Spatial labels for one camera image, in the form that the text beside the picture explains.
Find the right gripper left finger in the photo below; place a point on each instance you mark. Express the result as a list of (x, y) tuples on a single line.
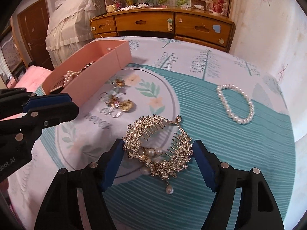
[(59, 209)]

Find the white lace cover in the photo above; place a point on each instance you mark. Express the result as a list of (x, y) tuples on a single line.
[(69, 28)]

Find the teal tree pattern tablecloth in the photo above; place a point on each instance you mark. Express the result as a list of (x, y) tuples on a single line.
[(236, 110)]

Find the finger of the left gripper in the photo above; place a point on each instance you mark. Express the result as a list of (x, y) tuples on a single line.
[(17, 100), (44, 117)]

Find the brown wooden door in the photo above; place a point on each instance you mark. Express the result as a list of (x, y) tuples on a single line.
[(33, 24)]

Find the red floral cup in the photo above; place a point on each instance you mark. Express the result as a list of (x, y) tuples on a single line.
[(218, 7)]

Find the pink jewelry box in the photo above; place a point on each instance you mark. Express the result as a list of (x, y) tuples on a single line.
[(107, 57)]

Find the gold leaf hair comb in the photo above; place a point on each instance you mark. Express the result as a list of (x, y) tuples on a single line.
[(157, 162)]

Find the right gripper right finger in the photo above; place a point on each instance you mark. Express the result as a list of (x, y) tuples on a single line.
[(258, 208)]

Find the wooden desk with drawers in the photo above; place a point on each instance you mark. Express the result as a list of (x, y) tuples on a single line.
[(185, 24)]

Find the gold earrings and rings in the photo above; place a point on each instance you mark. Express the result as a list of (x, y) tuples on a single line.
[(118, 98)]

